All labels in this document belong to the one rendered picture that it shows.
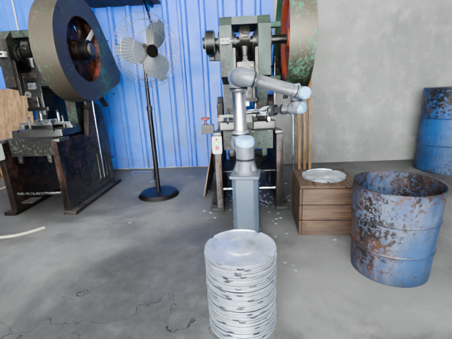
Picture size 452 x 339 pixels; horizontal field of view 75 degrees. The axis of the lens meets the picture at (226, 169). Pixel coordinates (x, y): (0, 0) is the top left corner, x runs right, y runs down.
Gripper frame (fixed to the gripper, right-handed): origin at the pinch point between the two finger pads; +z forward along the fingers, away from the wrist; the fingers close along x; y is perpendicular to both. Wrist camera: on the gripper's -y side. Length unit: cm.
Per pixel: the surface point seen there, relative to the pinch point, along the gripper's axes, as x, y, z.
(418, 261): 74, 34, -104
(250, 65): -35.2, -16.7, 17.9
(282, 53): -46, -64, 15
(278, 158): 37.8, -11.8, -4.8
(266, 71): -28.9, -20.3, 6.4
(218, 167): 41, 17, 33
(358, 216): 55, 37, -79
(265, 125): 12.4, -18.1, 9.4
